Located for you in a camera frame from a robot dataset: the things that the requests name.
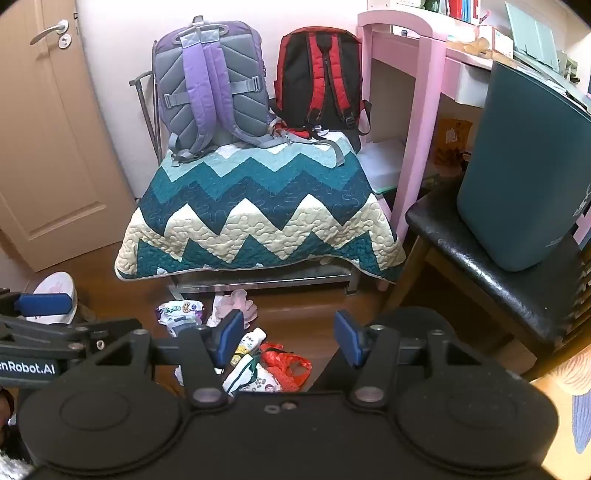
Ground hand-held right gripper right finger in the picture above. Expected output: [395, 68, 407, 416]
[335, 311, 469, 411]

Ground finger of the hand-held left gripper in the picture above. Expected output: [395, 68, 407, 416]
[0, 318, 141, 355]
[0, 290, 78, 318]

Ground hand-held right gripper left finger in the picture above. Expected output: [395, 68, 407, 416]
[95, 310, 244, 409]

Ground white bin with pink pig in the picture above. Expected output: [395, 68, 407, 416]
[21, 271, 79, 325]

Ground purple white snack packet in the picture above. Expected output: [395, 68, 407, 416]
[157, 300, 206, 339]

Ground small white yellow bottle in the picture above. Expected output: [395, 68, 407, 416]
[231, 328, 267, 367]

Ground white green snack packet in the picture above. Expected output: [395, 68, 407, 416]
[222, 357, 282, 394]

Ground red plastic bag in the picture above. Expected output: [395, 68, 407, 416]
[259, 342, 313, 393]

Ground teal storage bin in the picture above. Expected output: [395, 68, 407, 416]
[115, 131, 407, 283]

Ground wooden chair black seat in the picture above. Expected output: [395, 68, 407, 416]
[383, 180, 591, 384]

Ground beige door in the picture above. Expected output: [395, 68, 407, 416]
[0, 0, 139, 273]

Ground white storage box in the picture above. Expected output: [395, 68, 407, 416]
[358, 138, 407, 192]

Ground black metal stand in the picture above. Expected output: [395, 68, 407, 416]
[129, 71, 163, 160]

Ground orange paper bag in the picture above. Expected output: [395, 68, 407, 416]
[436, 119, 474, 172]

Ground purple grey backpack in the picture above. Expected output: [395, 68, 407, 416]
[152, 16, 346, 168]

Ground dark teal cushion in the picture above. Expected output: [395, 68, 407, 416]
[457, 60, 591, 273]

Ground red black backpack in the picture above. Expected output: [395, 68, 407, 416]
[270, 27, 372, 153]

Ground red books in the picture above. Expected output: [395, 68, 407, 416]
[445, 0, 490, 24]

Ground pale green book stand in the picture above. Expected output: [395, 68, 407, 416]
[505, 2, 561, 72]

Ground metal bench frame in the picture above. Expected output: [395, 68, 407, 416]
[166, 261, 358, 301]

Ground silver door handle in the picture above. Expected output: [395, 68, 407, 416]
[34, 22, 71, 49]

